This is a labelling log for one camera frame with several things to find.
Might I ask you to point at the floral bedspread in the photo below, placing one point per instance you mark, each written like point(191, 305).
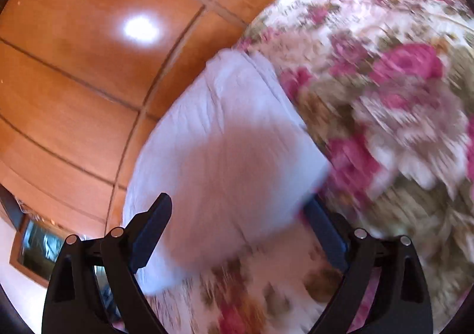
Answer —
point(389, 97)

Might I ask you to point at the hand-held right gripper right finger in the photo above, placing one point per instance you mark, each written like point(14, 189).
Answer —
point(326, 224)

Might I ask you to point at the wooden framed glass panel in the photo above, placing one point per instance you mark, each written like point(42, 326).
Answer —
point(37, 248)

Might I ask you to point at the white quilted jacket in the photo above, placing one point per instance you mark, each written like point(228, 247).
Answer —
point(222, 134)

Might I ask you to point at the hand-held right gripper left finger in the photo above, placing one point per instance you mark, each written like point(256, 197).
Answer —
point(152, 230)

